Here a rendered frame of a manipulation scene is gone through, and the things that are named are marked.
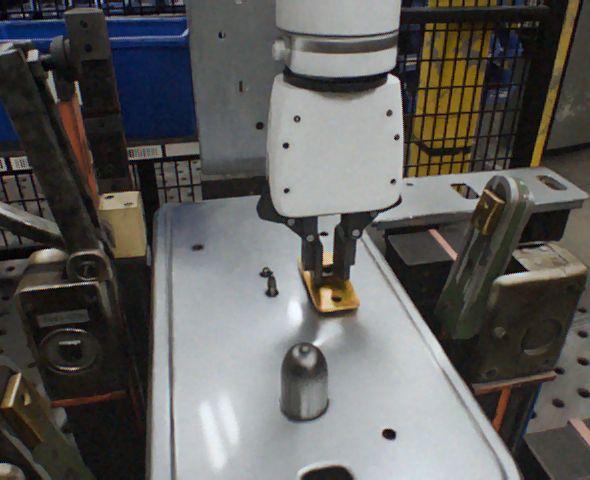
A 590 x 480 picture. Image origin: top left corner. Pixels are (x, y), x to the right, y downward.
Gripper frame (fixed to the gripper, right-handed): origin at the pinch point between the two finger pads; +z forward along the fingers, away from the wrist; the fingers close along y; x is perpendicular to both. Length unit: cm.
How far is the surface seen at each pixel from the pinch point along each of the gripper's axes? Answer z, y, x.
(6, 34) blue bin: -11, -36, 53
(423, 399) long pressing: 3.3, 3.0, -14.3
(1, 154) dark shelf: 0.5, -34.6, 32.6
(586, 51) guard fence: 31, 201, 212
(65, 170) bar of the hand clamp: -10.3, -19.2, -1.8
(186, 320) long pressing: 3.3, -12.5, -2.3
